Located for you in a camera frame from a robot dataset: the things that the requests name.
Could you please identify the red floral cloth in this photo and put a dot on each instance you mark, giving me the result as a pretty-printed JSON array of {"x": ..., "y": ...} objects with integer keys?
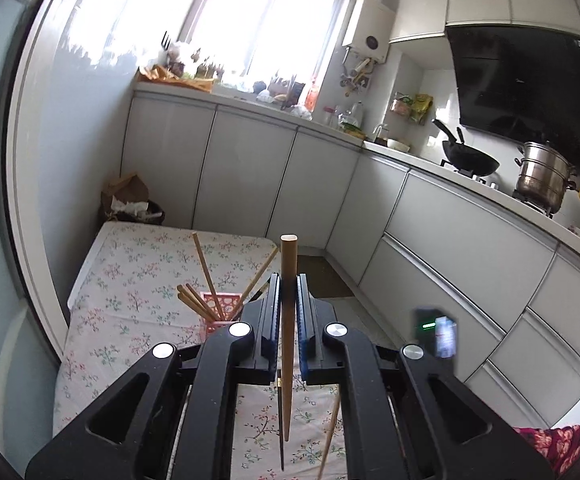
[{"x": 555, "y": 447}]

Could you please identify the frosted glass sliding door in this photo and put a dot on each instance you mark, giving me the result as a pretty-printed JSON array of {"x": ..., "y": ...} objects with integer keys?
[{"x": 0, "y": 210}]

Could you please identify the white water heater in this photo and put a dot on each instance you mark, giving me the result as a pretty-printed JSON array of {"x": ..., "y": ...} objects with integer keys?
[{"x": 367, "y": 30}]

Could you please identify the floral tablecloth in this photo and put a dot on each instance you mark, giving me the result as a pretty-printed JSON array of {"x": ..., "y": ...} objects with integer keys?
[{"x": 120, "y": 310}]

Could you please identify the yellow green snack packet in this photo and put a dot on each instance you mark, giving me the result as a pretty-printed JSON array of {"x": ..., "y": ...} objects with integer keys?
[{"x": 421, "y": 107}]

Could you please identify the chrome faucet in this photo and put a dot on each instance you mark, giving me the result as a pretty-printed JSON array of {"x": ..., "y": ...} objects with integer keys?
[{"x": 380, "y": 132}]

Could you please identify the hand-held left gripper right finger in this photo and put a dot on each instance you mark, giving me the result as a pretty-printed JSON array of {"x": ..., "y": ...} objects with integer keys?
[{"x": 304, "y": 360}]

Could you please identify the dark-tipped single chopstick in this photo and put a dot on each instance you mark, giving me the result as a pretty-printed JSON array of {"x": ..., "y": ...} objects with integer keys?
[{"x": 288, "y": 270}]

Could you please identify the black trash bin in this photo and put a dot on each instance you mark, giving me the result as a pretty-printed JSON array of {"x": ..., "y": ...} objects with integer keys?
[{"x": 155, "y": 212}]

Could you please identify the pale single chopstick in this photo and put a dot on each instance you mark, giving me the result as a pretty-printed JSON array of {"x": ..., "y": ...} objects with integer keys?
[{"x": 329, "y": 435}]

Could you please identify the kitchen window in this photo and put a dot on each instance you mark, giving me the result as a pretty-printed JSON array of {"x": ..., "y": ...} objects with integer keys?
[{"x": 250, "y": 20}]

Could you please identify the pink perforated utensil basket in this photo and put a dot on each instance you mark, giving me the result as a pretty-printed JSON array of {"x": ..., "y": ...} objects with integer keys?
[{"x": 220, "y": 305}]

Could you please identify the white base cabinets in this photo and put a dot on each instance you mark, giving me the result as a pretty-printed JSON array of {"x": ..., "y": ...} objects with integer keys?
[{"x": 250, "y": 160}]

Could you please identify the wooden cutting board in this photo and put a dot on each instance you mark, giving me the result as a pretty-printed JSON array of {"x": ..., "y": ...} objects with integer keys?
[{"x": 170, "y": 80}]

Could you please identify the white bowl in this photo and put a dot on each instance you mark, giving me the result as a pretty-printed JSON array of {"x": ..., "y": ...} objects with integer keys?
[{"x": 398, "y": 146}]

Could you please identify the black knife rack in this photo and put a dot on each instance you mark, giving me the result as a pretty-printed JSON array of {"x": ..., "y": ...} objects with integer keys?
[{"x": 166, "y": 41}]

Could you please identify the steel steamer pot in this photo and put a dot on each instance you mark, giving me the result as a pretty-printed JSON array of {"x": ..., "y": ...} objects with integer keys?
[{"x": 540, "y": 175}]

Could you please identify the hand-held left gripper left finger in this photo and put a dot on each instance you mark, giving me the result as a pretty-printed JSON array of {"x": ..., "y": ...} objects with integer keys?
[{"x": 270, "y": 355}]

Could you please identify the orange plastic bottle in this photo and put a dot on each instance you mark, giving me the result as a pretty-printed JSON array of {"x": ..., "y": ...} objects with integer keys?
[{"x": 313, "y": 95}]

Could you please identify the black range hood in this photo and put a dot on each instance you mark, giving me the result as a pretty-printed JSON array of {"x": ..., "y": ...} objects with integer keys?
[{"x": 520, "y": 85}]

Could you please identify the black wok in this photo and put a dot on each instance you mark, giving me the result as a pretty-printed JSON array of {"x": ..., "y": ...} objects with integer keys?
[{"x": 470, "y": 162}]

